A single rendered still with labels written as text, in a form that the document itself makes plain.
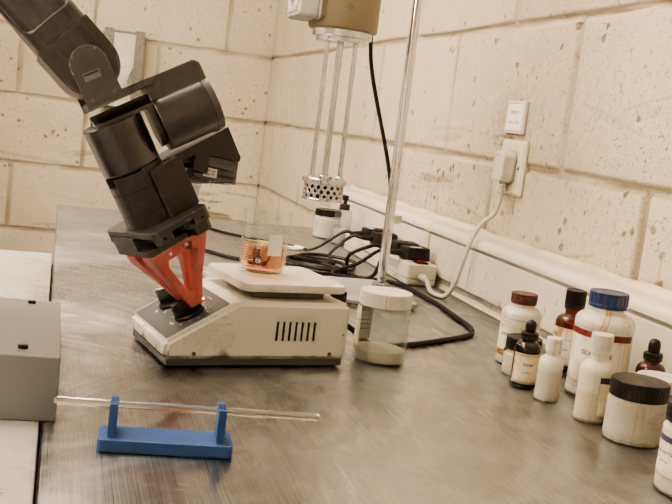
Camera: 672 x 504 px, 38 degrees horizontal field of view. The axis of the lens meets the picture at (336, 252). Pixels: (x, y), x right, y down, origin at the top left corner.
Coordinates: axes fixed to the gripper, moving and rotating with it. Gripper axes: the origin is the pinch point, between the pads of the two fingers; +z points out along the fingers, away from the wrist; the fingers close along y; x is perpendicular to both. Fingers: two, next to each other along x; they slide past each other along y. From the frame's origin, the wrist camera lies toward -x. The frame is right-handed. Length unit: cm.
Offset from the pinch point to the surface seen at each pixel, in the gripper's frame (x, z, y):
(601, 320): -30.5, 17.8, -24.3
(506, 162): -65, 15, 16
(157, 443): 18.1, -0.5, -23.2
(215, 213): -121, 58, 212
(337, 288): -12.7, 5.5, -6.6
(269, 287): -6.1, 1.8, -5.0
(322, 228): -76, 35, 85
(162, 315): 2.0, 1.4, 3.8
